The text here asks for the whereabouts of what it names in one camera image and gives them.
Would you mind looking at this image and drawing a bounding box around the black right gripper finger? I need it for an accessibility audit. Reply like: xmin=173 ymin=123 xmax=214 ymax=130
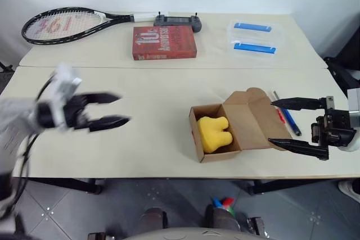
xmin=271 ymin=97 xmax=329 ymax=112
xmin=268 ymin=137 xmax=330 ymax=162

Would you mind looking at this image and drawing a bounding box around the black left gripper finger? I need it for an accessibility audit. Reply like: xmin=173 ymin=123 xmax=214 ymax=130
xmin=88 ymin=114 xmax=132 ymax=133
xmin=83 ymin=91 xmax=124 ymax=106

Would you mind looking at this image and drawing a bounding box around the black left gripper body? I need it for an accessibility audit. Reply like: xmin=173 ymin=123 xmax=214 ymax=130
xmin=62 ymin=93 xmax=95 ymax=134

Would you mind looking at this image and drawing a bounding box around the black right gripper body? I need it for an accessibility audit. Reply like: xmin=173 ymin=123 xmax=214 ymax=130
xmin=310 ymin=96 xmax=357 ymax=148

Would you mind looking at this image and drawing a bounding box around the blue pen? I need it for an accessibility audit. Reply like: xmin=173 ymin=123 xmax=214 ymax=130
xmin=271 ymin=90 xmax=303 ymax=137

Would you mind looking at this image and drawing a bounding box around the brown cardboard box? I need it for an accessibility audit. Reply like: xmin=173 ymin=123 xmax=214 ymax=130
xmin=188 ymin=87 xmax=291 ymax=164

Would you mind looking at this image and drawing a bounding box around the yellow plush item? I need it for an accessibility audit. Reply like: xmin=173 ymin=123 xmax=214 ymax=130
xmin=196 ymin=115 xmax=234 ymax=154

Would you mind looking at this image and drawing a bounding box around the white rounded object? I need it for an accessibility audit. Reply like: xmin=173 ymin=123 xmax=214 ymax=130
xmin=337 ymin=179 xmax=360 ymax=196

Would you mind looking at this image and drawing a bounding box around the black chair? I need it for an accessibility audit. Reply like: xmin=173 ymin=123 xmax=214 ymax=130
xmin=322 ymin=12 xmax=360 ymax=90

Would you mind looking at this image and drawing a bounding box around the clear container with blue clips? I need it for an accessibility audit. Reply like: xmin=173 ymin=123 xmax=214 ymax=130
xmin=226 ymin=20 xmax=285 ymax=60

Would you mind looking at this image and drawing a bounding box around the black and white tennis racket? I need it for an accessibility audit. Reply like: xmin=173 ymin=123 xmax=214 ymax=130
xmin=21 ymin=6 xmax=156 ymax=46

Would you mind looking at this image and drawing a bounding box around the red book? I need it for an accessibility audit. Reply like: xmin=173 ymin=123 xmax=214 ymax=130
xmin=132 ymin=25 xmax=197 ymax=61

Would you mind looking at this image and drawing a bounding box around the black tripod leg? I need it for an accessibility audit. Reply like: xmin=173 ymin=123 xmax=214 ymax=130
xmin=0 ymin=60 xmax=14 ymax=74

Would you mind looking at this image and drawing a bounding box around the grey remote controller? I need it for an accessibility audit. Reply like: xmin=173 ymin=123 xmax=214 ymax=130
xmin=153 ymin=11 xmax=203 ymax=33

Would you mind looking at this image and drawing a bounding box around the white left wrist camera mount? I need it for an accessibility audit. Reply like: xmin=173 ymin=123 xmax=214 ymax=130
xmin=35 ymin=62 xmax=83 ymax=132

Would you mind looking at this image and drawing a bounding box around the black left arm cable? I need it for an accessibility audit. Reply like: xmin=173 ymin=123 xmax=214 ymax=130
xmin=10 ymin=78 xmax=54 ymax=221

